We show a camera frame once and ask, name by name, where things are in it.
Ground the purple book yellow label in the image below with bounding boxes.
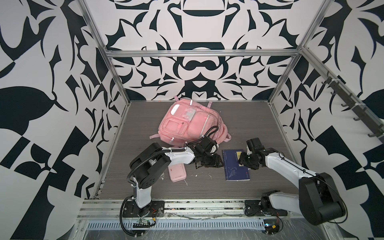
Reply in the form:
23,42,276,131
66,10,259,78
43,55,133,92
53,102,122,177
222,150,250,182

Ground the left electronics board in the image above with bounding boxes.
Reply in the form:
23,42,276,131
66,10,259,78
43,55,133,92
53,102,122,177
132,219,156,228

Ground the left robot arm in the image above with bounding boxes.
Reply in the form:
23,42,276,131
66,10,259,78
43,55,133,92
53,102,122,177
127,137,224,209

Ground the pink student backpack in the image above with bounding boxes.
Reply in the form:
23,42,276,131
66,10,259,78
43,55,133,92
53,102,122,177
150,97,232,147

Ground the aluminium front rail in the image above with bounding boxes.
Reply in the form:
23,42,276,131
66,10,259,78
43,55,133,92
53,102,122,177
76,197,332,220

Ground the black coat hook rail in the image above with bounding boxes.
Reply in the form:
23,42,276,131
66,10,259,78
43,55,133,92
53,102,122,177
322,71,384,144

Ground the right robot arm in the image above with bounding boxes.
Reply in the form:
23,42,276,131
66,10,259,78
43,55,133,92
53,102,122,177
239,138,349,226

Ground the right electronics board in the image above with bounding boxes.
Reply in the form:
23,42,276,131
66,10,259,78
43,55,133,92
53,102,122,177
263,220,284,236

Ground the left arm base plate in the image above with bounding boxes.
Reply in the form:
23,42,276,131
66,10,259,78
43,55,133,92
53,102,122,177
122,201,165,218

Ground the black corrugated cable left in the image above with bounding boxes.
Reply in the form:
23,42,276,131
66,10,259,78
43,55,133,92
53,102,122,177
119,196,145,238

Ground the white slotted cable duct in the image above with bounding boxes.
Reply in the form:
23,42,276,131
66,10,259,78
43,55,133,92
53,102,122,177
87,219,265,231

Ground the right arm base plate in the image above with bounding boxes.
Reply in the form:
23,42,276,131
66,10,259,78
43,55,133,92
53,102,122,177
244,199,288,217

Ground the electronics board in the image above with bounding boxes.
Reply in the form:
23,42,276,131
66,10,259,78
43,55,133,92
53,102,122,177
132,219,156,228
263,220,284,236

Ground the pink pencil case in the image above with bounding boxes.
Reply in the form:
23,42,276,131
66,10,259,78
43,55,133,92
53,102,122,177
168,164,187,183

